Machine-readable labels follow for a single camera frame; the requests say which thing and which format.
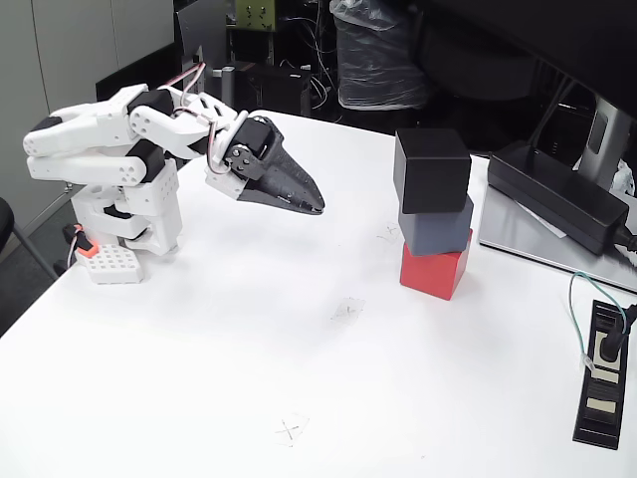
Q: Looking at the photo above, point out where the black block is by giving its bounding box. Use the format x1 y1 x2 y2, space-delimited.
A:
392 127 472 215

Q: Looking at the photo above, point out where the grey block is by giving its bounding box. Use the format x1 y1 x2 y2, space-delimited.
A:
397 194 475 258

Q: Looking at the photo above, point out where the black computer case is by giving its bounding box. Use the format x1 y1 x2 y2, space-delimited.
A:
233 62 315 119

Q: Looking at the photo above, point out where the green circuit board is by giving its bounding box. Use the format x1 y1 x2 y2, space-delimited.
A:
234 0 277 32

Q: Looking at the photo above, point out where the red block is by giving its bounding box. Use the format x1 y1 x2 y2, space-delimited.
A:
399 228 473 302

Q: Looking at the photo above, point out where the black power adapter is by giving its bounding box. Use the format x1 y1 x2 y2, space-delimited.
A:
486 139 631 256

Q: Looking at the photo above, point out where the black chair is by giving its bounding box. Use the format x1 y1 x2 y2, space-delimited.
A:
0 196 61 283

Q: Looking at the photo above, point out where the black monitor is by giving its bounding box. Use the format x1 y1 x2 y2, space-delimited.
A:
417 0 637 120

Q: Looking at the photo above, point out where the silver monitor stand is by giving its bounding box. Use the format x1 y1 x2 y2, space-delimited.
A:
571 97 637 193

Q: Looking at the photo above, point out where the white crumpled plastic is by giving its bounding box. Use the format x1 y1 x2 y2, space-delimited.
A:
610 157 637 196

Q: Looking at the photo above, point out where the black power strip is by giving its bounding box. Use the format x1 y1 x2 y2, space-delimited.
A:
571 299 631 445

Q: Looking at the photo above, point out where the red white servo cable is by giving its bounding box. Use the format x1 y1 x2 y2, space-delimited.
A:
166 62 250 175

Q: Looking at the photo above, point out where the grey metal post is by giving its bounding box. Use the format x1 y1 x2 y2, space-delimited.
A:
213 65 236 114

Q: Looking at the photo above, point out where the orange connector with wires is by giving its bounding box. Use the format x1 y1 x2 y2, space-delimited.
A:
63 224 99 270

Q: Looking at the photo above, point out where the silver monitor base plate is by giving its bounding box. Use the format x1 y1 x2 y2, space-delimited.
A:
478 186 637 294

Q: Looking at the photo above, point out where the green cable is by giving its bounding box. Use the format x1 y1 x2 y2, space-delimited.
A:
567 271 629 369

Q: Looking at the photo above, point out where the black plug with cable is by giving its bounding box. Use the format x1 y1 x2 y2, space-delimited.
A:
596 303 637 362

